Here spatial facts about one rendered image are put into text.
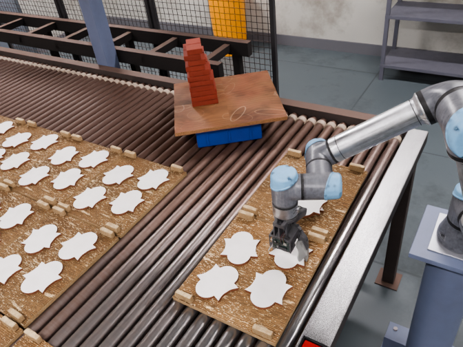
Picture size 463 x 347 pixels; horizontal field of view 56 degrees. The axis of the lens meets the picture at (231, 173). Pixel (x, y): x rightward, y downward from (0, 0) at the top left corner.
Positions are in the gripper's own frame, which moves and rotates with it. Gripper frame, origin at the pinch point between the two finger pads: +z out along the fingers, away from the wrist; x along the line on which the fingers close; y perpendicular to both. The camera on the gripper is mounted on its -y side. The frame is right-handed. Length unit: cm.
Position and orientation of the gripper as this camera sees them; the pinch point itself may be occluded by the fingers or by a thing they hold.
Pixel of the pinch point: (291, 252)
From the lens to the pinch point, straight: 145.4
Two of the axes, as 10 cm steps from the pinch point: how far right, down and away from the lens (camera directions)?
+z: 1.2, 7.8, 6.2
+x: 8.6, 2.4, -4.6
